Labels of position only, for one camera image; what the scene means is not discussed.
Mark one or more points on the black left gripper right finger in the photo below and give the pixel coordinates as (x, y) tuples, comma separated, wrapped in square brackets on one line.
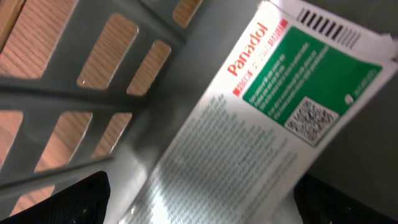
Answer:
[(319, 203)]

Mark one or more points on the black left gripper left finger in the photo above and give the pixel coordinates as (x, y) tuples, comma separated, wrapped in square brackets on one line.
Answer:
[(84, 202)]

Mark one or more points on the grey plastic basket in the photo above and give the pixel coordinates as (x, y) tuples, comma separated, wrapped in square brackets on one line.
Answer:
[(107, 85)]

